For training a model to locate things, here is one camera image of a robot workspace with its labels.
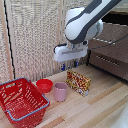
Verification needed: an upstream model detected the colourful patterned box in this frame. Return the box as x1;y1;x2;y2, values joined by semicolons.
65;69;92;97

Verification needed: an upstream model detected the brown wooden drawer cabinet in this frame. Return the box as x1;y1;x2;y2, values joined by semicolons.
87;9;128;82

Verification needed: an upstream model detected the red bowl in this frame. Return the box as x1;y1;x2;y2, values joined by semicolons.
35;78;54;94

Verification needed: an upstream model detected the pink mug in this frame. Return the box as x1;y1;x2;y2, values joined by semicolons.
53;82;69;103

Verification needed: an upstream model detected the red shopping basket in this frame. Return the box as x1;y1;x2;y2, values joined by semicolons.
0;77;51;128

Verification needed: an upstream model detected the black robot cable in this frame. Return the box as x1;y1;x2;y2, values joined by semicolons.
88;33;128;51

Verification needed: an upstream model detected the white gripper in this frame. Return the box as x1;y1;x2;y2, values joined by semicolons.
53;40;90;72

